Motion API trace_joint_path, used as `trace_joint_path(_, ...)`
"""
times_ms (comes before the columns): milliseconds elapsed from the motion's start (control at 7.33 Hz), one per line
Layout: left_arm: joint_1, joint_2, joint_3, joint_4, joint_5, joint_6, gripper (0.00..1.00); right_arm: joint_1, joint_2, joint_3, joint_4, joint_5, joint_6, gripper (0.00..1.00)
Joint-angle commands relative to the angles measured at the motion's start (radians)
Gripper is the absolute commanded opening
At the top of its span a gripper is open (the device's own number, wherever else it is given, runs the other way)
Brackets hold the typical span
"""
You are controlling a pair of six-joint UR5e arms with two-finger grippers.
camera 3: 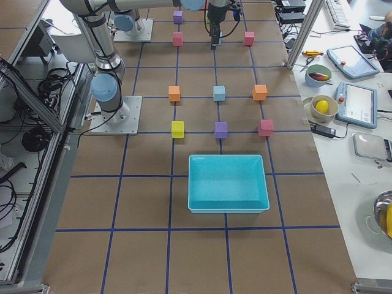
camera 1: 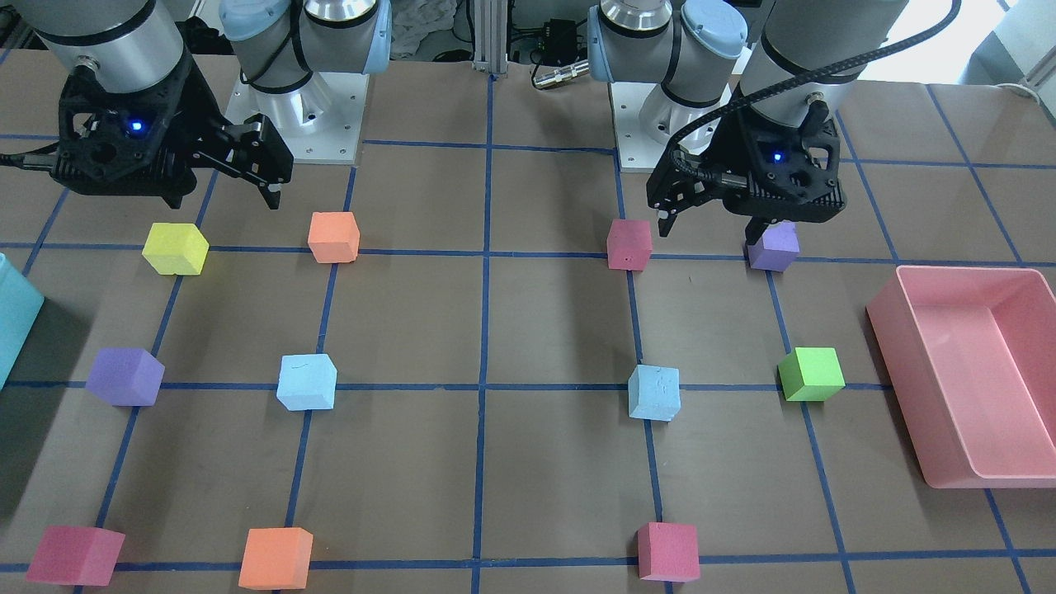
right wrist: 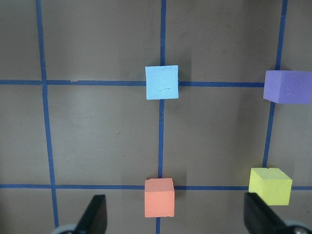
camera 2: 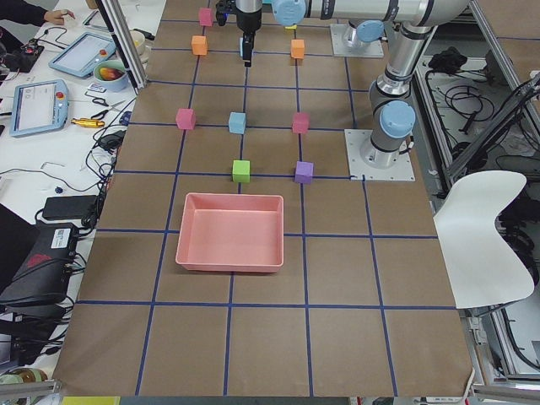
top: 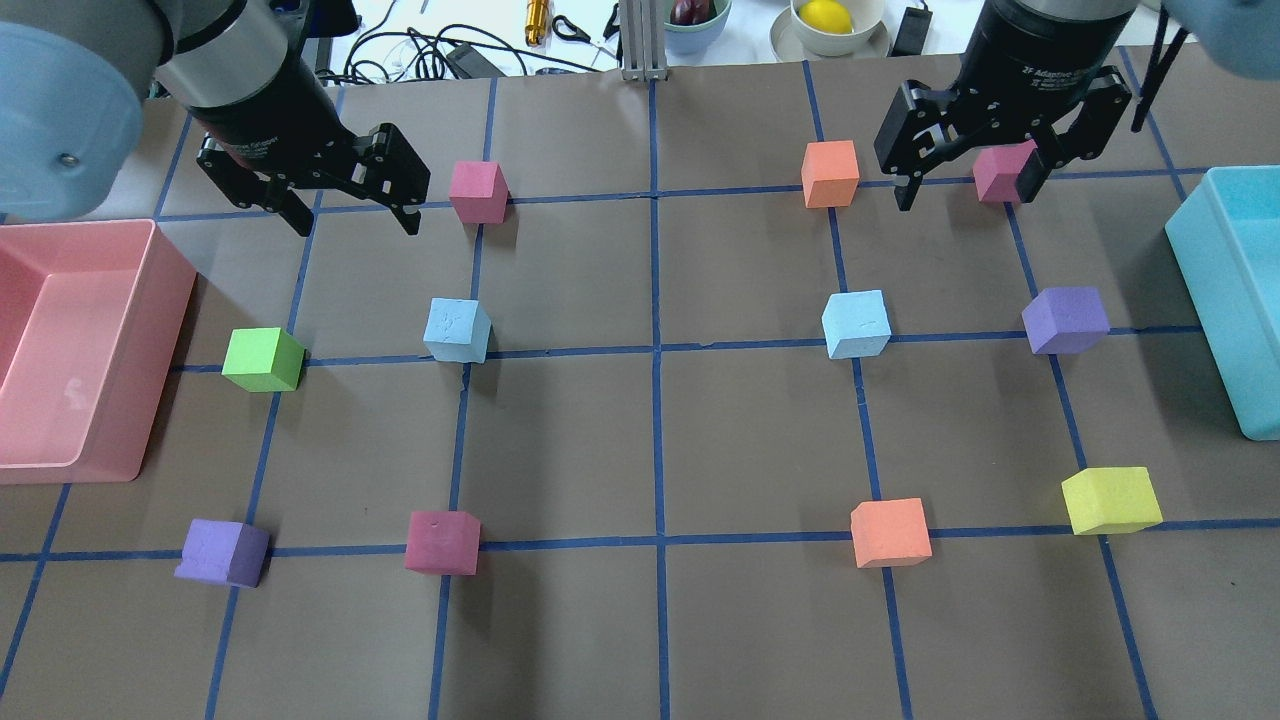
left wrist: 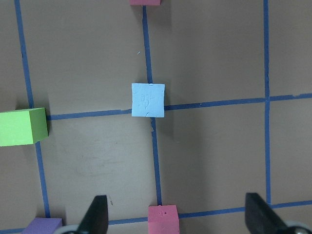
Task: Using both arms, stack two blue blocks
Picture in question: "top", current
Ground aluminium frame post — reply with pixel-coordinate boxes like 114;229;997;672
618;0;669;82

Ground black handled scissors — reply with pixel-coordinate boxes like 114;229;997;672
550;3;620;46

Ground bowl with lemon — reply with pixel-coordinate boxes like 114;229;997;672
771;1;890;61

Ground light blue block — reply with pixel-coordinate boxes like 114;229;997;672
422;297;492;364
820;290;892;360

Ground pink block lower left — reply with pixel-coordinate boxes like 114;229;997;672
403;511;483;577

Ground black power adapter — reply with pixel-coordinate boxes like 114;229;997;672
887;6;933;56

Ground purple block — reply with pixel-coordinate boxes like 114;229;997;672
174;518;270;588
1021;286;1112;355

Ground green block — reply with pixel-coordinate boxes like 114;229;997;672
221;327;306;393

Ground cyan plastic bin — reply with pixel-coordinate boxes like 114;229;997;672
1165;165;1279;441

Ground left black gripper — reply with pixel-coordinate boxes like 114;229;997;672
196;56;430;237

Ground orange block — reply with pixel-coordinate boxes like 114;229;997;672
850;498;933;569
801;138;861;209

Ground green bowl with fruit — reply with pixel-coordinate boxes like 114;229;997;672
662;0;732;55

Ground yellow lemon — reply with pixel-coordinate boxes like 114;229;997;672
796;0;855;35

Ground orange block lower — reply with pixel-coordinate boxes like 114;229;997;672
850;498;933;569

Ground pink plastic bin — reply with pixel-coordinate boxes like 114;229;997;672
1;219;196;486

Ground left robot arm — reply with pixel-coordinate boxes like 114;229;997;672
1;1;430;234

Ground pink block upper right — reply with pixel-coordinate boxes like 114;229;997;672
972;140;1036;205

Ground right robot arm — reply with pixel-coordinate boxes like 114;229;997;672
873;1;1279;211

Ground purple block right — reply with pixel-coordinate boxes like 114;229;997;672
1021;286;1112;355

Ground yellow block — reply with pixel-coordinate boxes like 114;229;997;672
1061;466;1165;536

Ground pink block upper left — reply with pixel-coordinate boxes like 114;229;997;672
449;161;509;225

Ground purple block lower left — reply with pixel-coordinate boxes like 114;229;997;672
174;518;270;588

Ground orange block upper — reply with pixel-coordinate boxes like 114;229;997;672
801;138;861;209

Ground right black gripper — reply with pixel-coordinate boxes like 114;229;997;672
874;20;1132;211

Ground pink block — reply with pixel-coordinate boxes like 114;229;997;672
972;140;1036;205
449;161;509;225
403;511;483;577

